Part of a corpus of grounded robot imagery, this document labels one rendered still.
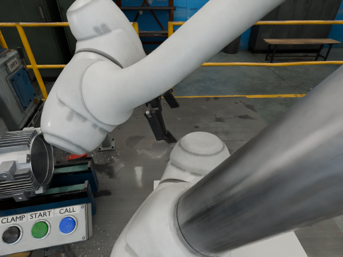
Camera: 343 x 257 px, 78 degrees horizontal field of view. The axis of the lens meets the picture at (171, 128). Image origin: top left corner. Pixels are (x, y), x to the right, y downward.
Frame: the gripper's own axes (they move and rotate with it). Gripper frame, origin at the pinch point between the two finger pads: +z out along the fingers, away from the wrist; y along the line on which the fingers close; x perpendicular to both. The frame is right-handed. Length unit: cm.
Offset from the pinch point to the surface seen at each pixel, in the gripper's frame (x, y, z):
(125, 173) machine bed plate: -28.0, 9.8, 17.5
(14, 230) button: -19.8, 35.2, -24.0
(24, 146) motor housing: -32.4, 15.3, -22.0
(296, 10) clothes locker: 133, -415, 275
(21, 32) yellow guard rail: -205, -164, 16
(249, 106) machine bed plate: 22, -46, 64
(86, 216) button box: -9.3, 31.7, -17.6
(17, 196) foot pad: -37.7, 26.6, -15.4
